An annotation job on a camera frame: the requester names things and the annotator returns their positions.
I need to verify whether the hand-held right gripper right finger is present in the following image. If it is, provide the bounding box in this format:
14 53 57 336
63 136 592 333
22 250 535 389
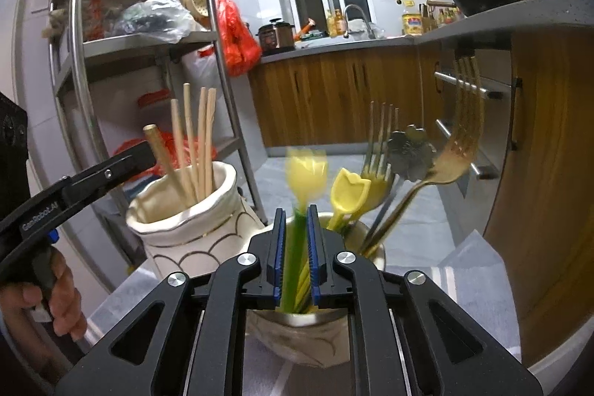
306 203 544 396

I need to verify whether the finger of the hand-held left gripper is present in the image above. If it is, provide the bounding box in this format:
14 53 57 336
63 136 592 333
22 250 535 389
60 142 159 204

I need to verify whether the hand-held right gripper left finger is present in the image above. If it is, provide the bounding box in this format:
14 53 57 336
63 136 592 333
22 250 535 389
55 208 288 396

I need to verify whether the yellow tulip spoon green handle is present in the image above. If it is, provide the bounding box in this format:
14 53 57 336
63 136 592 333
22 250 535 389
277 147 329 314
325 167 372 234

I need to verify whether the plain cream ceramic jar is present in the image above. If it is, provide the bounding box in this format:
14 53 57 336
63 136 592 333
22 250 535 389
244 213 387 369

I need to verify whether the floral cream ceramic jar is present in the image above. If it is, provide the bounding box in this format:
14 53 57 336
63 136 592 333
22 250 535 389
125 160 267 285

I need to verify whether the silver flower spoon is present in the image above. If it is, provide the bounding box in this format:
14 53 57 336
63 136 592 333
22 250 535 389
369 124 438 246

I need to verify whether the gold metal fork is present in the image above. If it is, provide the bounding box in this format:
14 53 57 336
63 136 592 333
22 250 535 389
359 55 484 255

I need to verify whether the person's left hand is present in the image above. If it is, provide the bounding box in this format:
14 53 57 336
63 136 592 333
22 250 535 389
0 246 88 341

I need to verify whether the crumpled red bag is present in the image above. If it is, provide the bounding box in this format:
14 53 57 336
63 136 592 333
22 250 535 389
114 137 218 186

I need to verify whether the red lid container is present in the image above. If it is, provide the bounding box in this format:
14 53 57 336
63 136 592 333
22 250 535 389
136 90 173 137

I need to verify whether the metal shelf rack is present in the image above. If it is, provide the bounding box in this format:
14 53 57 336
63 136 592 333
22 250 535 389
44 0 270 285

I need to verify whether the white plastic bag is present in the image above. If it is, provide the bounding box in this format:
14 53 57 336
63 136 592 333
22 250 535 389
181 46 223 100

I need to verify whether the grey striped cloth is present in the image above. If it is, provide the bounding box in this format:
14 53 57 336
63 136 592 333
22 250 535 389
88 229 520 396

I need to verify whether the wooden kitchen cabinet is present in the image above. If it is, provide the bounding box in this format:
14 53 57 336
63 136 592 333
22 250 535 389
248 25 594 366

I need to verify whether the orange snack package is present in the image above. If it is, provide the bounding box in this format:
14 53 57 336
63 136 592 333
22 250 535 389
84 0 121 40

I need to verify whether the clear plastic bag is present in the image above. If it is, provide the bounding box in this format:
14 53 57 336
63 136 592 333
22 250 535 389
111 0 196 44

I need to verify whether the large red plastic bag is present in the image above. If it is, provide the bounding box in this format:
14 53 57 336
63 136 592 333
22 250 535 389
216 0 263 78

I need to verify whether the cream plastic strainer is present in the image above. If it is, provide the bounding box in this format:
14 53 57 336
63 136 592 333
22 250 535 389
181 0 208 19

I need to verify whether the dark rice cooker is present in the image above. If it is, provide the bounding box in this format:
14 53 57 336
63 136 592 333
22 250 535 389
256 18 296 56

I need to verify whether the chrome faucet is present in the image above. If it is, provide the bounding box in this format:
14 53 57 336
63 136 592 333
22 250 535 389
343 4 376 39

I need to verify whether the yellow oil bottle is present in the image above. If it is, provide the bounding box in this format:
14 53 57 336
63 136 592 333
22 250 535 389
401 4 424 36

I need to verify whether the stainless built-in oven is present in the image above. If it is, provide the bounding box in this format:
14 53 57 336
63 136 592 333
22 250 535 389
434 43 516 197

